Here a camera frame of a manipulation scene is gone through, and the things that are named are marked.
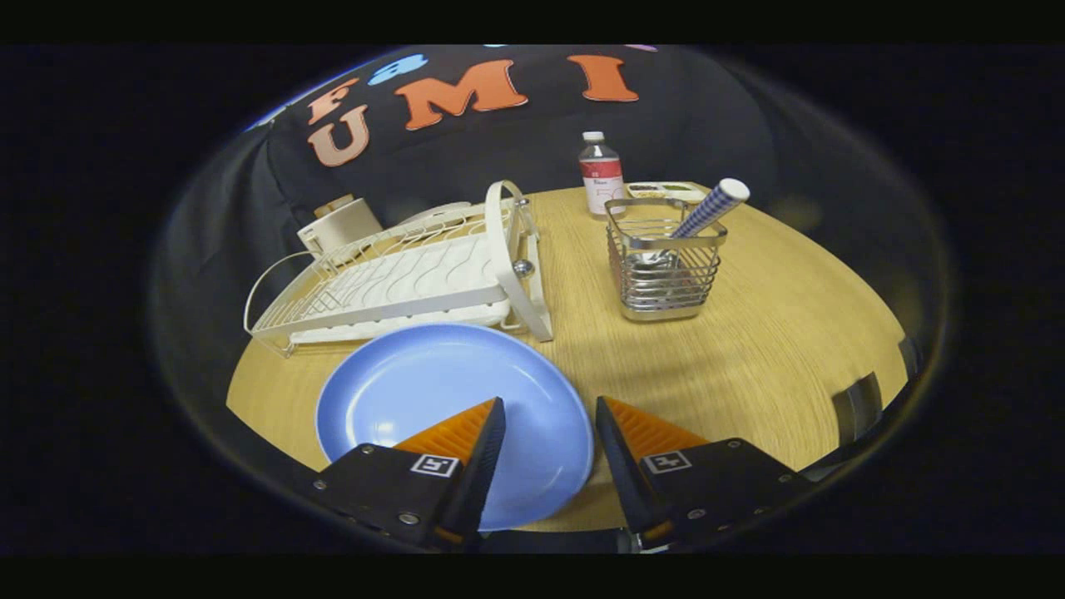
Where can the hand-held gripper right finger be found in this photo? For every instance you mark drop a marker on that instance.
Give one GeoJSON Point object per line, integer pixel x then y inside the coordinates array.
{"type": "Point", "coordinates": [620, 466]}

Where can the red label water bottle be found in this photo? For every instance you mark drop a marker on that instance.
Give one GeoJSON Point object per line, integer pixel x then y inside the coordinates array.
{"type": "Point", "coordinates": [601, 179]}

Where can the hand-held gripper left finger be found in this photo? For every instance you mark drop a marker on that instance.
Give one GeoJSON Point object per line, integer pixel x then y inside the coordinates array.
{"type": "Point", "coordinates": [478, 474]}

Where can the dark chair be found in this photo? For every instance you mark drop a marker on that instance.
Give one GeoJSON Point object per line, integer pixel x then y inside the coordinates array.
{"type": "Point", "coordinates": [857, 408]}

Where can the white divided condiment dish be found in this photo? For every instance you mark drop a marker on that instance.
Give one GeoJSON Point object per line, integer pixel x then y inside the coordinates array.
{"type": "Point", "coordinates": [666, 191]}

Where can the white plate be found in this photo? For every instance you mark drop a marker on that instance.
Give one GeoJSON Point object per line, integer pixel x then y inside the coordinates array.
{"type": "Point", "coordinates": [437, 208]}

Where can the blue plate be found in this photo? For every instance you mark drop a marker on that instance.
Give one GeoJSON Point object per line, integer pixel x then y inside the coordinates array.
{"type": "Point", "coordinates": [424, 383]}

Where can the black backdrop cloth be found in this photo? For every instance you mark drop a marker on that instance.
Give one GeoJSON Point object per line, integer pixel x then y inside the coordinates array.
{"type": "Point", "coordinates": [499, 150]}

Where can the brown toast slice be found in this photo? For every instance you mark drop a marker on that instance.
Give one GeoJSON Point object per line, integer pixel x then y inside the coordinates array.
{"type": "Point", "coordinates": [335, 203]}

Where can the white toaster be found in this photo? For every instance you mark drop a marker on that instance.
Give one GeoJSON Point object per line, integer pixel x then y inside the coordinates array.
{"type": "Point", "coordinates": [345, 226]}

